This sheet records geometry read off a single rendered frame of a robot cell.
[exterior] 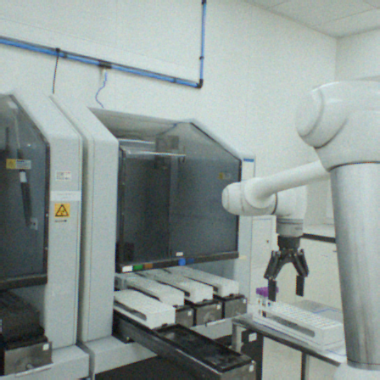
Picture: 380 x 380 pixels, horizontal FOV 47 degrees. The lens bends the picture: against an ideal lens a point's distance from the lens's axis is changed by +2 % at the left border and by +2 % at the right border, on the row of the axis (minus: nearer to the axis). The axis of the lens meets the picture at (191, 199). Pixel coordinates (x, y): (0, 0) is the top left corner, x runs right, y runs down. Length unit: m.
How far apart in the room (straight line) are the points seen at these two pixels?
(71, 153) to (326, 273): 2.75
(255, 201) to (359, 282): 0.55
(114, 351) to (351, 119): 1.08
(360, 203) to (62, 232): 0.95
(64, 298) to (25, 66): 1.50
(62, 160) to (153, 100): 1.63
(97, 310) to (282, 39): 3.02
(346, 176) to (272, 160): 2.95
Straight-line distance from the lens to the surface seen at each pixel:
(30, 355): 1.44
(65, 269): 1.50
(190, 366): 1.32
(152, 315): 1.47
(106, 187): 1.53
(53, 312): 1.52
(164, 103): 3.06
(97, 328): 1.61
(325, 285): 3.83
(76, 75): 2.75
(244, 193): 1.34
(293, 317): 1.47
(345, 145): 0.88
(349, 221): 0.88
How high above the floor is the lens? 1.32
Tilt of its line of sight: 3 degrees down
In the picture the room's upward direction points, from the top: 2 degrees clockwise
